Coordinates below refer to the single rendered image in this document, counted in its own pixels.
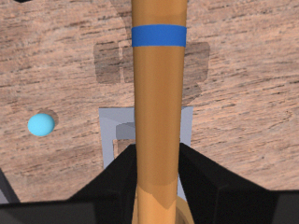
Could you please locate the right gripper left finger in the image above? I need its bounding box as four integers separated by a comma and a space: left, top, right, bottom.
0, 144, 137, 224

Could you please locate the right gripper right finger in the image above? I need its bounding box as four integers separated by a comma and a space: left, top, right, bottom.
178, 143, 299, 224

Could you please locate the tan wooden bar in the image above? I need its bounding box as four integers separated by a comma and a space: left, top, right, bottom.
131, 0, 188, 224

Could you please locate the light blue ball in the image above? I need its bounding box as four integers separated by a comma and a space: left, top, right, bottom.
28, 113, 55, 136

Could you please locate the tan paper roll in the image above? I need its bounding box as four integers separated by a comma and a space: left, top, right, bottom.
132, 188, 194, 224

